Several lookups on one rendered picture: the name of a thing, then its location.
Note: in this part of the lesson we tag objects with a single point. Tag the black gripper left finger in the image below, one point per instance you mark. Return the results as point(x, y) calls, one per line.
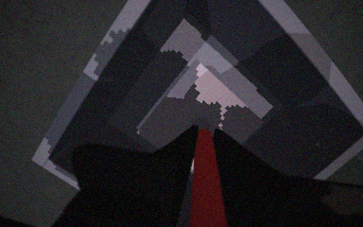
point(161, 175)

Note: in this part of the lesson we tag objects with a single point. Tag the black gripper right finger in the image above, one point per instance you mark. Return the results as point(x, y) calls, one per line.
point(256, 194)

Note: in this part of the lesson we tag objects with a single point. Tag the red peg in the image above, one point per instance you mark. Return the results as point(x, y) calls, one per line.
point(207, 208)

